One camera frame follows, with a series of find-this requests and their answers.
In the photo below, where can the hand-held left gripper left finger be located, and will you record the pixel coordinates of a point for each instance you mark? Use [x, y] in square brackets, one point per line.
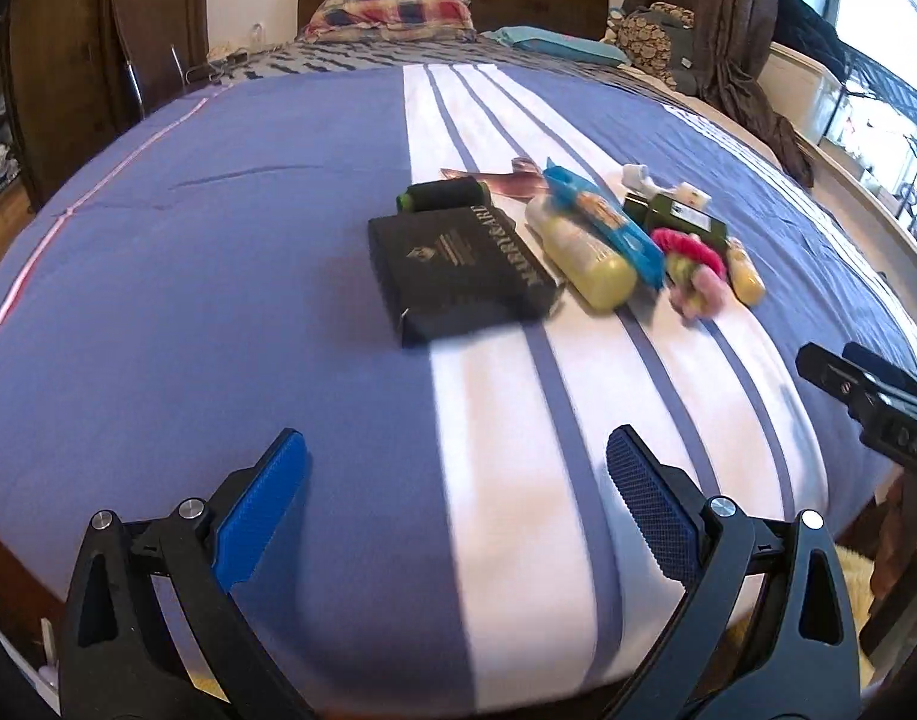
[267, 495]

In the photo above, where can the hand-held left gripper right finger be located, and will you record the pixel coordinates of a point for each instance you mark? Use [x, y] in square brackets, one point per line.
[646, 495]

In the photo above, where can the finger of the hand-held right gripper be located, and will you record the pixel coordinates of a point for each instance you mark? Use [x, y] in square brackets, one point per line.
[833, 375]
[893, 371]

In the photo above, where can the small yellow bottle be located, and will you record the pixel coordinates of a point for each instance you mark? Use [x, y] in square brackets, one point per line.
[747, 281]

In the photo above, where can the pale pink scrunchie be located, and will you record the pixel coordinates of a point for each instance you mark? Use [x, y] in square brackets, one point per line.
[702, 296]

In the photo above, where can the green scrunchie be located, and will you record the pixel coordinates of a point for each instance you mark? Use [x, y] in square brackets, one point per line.
[683, 268]

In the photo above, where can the dark green box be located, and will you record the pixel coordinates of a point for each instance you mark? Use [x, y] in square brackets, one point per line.
[687, 225]

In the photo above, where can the hot pink scrunchie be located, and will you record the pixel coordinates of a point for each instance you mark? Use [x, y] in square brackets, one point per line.
[672, 240]

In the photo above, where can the blue snack packet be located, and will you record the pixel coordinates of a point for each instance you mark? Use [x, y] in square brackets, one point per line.
[631, 240]

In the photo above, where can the pale yellow bottle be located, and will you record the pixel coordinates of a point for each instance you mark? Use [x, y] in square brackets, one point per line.
[586, 259]

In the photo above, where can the black box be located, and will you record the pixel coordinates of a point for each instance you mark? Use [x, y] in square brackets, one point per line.
[458, 270]

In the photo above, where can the dark thread spool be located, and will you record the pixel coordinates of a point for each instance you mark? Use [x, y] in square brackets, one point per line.
[443, 195]

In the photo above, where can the blue white striped blanket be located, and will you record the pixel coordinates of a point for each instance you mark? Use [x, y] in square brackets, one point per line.
[203, 277]

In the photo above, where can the metal rack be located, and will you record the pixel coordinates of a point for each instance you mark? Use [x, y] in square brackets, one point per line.
[890, 112]

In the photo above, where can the small white plastic piece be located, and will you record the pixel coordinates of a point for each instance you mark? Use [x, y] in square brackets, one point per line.
[642, 176]

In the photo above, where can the white storage box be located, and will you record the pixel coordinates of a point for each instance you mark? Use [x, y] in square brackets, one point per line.
[800, 90]

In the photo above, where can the dark green bag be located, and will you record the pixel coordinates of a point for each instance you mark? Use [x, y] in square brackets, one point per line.
[683, 64]

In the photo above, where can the dark jacket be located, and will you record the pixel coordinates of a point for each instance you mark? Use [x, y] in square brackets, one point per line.
[807, 26]

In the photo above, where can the brown curtain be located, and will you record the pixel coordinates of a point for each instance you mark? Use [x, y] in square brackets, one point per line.
[736, 22]

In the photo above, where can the teal pillow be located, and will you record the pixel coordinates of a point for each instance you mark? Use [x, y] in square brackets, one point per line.
[556, 43]

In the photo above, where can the grey patterned sheet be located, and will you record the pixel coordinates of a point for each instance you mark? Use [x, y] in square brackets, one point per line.
[316, 60]

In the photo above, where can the folding chair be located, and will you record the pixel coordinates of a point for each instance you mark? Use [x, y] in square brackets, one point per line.
[132, 67]

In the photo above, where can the wooden wardrobe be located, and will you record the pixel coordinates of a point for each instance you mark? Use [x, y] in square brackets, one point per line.
[61, 52]

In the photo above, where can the plaid pillow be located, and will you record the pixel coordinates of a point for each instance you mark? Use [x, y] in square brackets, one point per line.
[391, 15]

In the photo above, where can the wooden bed frame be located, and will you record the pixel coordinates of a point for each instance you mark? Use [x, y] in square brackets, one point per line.
[8, 570]

